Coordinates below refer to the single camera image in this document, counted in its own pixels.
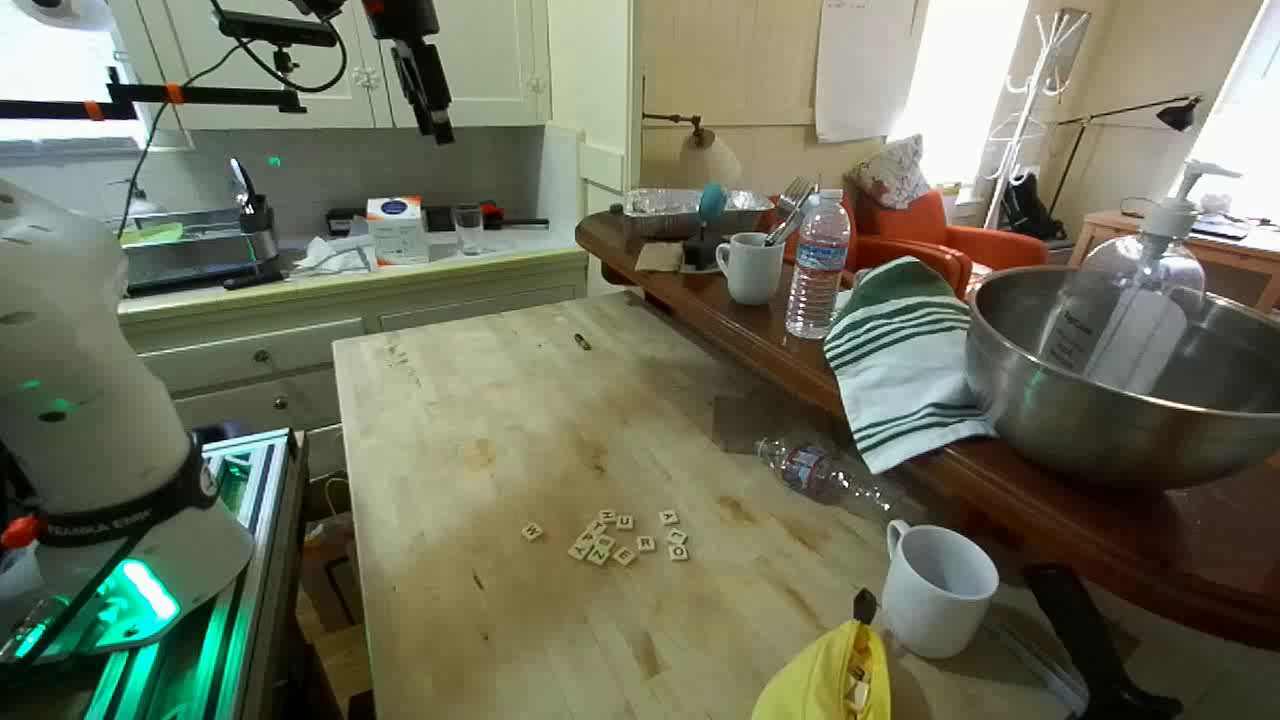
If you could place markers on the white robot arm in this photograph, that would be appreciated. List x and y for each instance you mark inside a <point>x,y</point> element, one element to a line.
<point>131,523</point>

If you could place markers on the white mug with utensils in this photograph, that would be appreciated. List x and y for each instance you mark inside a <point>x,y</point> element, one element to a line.
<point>749,266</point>

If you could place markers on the crushed plastic bottle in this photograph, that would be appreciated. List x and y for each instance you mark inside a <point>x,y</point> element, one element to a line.
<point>818,475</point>

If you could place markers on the desk lamp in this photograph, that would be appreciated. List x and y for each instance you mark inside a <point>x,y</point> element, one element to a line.
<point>698,154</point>

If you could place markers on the clear water bottle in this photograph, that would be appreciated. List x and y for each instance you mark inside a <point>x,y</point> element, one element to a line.
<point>818,266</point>

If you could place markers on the green striped dish towel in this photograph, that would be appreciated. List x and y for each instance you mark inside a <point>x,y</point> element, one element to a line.
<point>899,348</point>

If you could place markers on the orange armchair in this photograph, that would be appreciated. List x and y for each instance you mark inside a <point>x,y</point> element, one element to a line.
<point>959,255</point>

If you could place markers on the white mug near table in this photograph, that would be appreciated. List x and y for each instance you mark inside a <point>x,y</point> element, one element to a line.
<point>938,589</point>

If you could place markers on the white kitchen cabinet counter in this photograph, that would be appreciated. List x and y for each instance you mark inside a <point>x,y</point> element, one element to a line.
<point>262,359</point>

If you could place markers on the clear soap pump bottle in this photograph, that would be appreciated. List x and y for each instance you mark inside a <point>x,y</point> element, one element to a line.
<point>1134,286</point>

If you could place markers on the steel mixing bowl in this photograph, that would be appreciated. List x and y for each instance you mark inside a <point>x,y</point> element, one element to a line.
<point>1209,415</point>

